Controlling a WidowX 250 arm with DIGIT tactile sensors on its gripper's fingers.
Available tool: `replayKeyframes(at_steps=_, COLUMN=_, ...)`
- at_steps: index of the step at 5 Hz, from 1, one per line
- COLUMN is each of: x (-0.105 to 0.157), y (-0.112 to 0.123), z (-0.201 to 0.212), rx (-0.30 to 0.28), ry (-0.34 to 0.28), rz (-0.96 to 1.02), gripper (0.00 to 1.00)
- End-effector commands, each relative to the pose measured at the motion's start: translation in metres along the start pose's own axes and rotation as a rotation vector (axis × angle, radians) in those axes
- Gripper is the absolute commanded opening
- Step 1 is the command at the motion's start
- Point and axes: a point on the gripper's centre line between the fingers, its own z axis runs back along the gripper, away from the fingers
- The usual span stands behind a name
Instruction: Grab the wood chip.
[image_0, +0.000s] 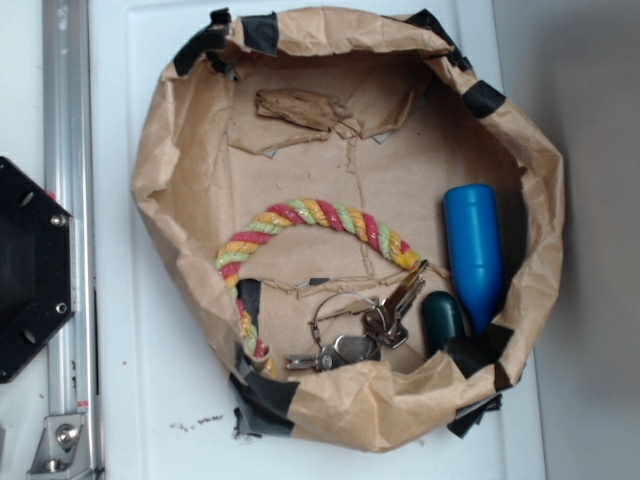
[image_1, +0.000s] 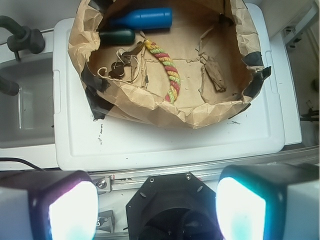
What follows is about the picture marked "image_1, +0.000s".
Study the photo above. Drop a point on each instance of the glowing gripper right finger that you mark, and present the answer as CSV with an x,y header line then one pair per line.
x,y
269,202

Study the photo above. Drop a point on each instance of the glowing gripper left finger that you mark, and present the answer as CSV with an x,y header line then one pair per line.
x,y
47,205

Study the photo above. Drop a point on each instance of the white plastic bin lid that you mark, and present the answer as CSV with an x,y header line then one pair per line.
x,y
85,143

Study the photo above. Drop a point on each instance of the grey plastic tub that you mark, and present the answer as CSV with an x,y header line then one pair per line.
x,y
27,119

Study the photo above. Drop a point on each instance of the brown paper bag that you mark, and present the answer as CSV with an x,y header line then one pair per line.
x,y
214,45

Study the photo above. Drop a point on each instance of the dark green plastic bottle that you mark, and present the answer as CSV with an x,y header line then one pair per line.
x,y
123,36

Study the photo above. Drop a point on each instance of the blue plastic bottle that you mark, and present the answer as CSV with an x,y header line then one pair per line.
x,y
145,19

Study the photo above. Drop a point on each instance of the aluminium frame rail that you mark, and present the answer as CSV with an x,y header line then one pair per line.
x,y
108,181

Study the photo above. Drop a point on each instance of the black octagonal mount plate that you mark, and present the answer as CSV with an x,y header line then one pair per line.
x,y
173,207

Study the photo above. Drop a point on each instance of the multicolour twisted rope toy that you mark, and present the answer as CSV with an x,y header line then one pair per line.
x,y
170,68

